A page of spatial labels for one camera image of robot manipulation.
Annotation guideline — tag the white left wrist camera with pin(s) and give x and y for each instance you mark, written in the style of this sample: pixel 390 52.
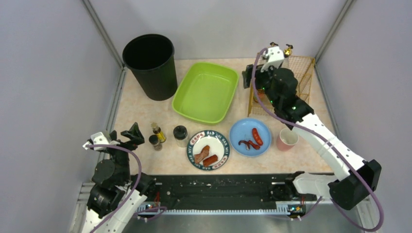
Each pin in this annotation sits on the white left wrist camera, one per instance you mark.
pixel 100 138

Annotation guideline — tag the gold wire rack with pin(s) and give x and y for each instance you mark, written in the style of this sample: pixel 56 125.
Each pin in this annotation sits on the gold wire rack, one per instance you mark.
pixel 303 69

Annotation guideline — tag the small brown cap bottle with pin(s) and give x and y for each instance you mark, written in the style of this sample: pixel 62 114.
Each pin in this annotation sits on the small brown cap bottle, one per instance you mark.
pixel 158 132

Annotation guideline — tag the green plastic basin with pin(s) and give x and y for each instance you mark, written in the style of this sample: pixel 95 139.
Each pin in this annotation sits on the green plastic basin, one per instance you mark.
pixel 206 92

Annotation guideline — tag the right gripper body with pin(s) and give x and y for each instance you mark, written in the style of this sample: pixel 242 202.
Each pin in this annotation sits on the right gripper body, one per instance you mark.
pixel 252 74

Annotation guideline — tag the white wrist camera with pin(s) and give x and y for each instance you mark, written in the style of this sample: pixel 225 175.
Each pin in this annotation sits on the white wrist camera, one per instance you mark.
pixel 273 57
pixel 100 138

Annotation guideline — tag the white plate with green rim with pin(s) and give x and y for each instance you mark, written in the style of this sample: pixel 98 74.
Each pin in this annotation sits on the white plate with green rim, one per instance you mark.
pixel 218 143

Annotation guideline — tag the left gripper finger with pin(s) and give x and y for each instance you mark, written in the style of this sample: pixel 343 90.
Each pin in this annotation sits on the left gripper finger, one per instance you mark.
pixel 113 135
pixel 134 135

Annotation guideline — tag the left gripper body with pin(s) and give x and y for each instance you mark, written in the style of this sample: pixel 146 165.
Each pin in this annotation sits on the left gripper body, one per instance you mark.
pixel 119 141

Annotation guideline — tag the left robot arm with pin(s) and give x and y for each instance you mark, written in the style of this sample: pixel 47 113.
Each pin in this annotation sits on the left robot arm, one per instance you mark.
pixel 116 194

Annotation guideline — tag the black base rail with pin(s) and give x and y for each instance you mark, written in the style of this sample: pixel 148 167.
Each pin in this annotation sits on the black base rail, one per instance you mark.
pixel 248 194

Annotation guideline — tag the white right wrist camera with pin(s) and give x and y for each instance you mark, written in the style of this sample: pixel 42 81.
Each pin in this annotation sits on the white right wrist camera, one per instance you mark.
pixel 273 57

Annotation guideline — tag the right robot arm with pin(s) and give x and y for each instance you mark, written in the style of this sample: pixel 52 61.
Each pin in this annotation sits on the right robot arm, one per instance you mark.
pixel 353 179

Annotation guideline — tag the dark curled sausage strip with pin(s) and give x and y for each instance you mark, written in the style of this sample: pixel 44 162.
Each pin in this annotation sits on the dark curled sausage strip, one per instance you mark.
pixel 249 144

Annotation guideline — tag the black plastic trash bin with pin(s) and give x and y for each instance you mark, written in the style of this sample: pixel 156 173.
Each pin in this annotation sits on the black plastic trash bin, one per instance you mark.
pixel 150 58

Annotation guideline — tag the small dark spice bottle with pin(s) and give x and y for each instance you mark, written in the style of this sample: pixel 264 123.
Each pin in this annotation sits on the small dark spice bottle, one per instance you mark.
pixel 154 141

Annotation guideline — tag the brown meat piece left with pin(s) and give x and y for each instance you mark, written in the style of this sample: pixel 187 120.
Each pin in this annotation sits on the brown meat piece left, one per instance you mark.
pixel 202 155

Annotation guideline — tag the black lid jar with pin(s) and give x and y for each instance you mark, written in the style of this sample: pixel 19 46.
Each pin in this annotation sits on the black lid jar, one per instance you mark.
pixel 180 134

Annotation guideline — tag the clear glass bottle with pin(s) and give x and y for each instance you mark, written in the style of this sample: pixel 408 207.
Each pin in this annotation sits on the clear glass bottle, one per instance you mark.
pixel 288 51

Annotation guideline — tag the red sausage on blue plate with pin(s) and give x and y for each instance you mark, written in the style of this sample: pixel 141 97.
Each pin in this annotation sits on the red sausage on blue plate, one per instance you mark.
pixel 256 137

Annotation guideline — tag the red sausage piece on plate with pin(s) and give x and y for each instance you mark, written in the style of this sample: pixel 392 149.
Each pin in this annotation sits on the red sausage piece on plate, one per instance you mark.
pixel 210 160

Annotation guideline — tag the pink cup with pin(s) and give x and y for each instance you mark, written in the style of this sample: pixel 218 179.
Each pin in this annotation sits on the pink cup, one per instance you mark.
pixel 286 139

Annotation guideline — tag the blue plate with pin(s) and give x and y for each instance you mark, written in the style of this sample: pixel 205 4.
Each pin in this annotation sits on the blue plate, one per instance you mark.
pixel 242 131

